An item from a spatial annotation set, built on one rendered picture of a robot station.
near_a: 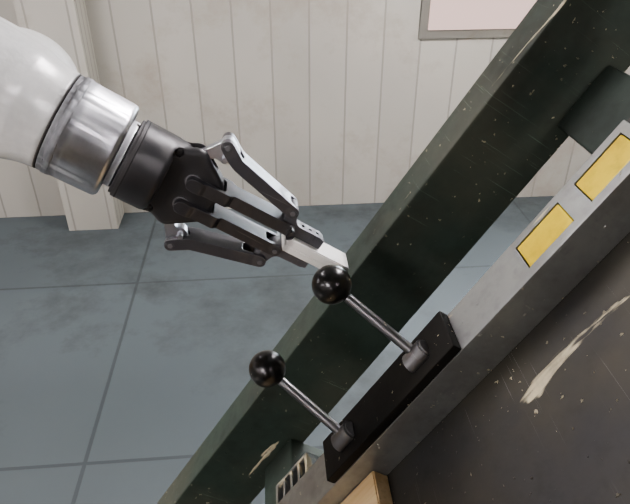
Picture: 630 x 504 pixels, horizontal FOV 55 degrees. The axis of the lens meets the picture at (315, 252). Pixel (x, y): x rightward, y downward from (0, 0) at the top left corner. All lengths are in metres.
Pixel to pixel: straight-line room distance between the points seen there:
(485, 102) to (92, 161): 0.41
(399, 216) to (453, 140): 0.11
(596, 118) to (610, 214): 0.20
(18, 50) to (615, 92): 0.55
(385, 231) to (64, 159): 0.38
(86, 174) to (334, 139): 3.41
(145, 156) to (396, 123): 3.45
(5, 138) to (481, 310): 0.41
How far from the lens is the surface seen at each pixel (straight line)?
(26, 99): 0.53
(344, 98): 3.82
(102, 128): 0.53
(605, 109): 0.69
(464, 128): 0.71
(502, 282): 0.54
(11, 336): 3.26
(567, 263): 0.52
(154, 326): 3.08
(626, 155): 0.51
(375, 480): 0.63
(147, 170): 0.53
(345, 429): 0.62
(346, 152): 3.94
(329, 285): 0.55
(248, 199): 0.57
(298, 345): 0.83
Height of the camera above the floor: 1.86
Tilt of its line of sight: 32 degrees down
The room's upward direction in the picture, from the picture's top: straight up
